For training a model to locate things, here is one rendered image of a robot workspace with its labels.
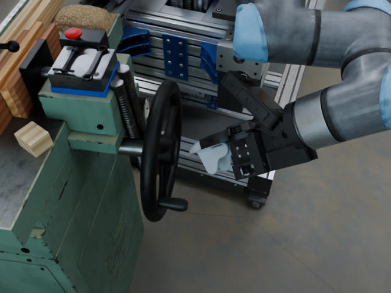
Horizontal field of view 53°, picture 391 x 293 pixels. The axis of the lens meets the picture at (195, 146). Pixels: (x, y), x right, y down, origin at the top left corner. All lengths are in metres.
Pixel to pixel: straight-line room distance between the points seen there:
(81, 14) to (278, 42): 0.57
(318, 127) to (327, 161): 1.39
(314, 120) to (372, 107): 0.07
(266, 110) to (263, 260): 1.08
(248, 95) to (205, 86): 0.84
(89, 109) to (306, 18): 0.40
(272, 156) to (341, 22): 0.20
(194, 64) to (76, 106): 0.71
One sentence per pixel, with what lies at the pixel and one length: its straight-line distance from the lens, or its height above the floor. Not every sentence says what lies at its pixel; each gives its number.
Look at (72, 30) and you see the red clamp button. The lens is 0.76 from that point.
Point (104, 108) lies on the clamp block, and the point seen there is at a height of 0.94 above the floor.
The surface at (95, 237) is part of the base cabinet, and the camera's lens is 1.02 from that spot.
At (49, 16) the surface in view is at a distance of 1.04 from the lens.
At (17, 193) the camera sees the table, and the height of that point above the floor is 0.90.
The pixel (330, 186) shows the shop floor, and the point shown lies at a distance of 1.82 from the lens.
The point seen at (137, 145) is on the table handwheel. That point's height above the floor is 0.83.
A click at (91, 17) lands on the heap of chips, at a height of 0.93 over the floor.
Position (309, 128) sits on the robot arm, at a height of 1.06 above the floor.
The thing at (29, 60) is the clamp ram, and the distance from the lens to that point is 0.77.
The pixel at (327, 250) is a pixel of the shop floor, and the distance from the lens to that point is 1.66.
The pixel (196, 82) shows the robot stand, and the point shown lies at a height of 0.50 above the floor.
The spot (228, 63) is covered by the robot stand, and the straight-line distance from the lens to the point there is 1.15.
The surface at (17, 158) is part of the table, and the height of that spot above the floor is 0.90.
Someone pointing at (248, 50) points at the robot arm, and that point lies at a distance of 0.54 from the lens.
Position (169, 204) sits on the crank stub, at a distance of 0.73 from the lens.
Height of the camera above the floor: 1.43
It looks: 50 degrees down
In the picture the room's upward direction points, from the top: straight up
